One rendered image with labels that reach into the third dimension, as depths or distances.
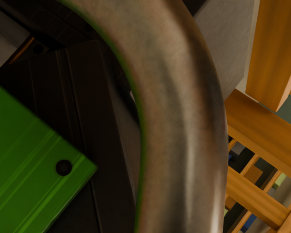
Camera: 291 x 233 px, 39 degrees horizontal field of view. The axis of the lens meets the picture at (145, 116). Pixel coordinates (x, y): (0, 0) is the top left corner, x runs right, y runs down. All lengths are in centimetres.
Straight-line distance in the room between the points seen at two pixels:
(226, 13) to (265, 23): 34
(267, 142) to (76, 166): 80
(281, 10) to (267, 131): 42
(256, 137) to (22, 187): 81
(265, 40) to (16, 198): 60
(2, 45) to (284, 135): 66
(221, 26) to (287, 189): 949
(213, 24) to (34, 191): 22
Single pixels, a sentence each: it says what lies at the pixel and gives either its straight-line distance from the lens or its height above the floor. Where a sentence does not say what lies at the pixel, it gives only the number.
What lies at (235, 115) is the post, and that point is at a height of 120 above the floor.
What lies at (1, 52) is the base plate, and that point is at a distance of 72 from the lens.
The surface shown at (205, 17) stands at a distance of 36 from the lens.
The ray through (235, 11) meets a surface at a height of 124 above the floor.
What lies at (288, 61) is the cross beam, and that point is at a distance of 79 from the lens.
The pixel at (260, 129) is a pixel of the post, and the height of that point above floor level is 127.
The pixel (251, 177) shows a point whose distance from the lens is 920.
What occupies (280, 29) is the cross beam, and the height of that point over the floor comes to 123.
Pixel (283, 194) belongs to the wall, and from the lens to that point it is 980.
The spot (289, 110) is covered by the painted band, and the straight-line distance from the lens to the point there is 1066.
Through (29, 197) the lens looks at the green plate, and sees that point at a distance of 26.
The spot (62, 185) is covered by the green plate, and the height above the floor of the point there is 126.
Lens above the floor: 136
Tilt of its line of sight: 19 degrees down
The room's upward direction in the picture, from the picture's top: 127 degrees clockwise
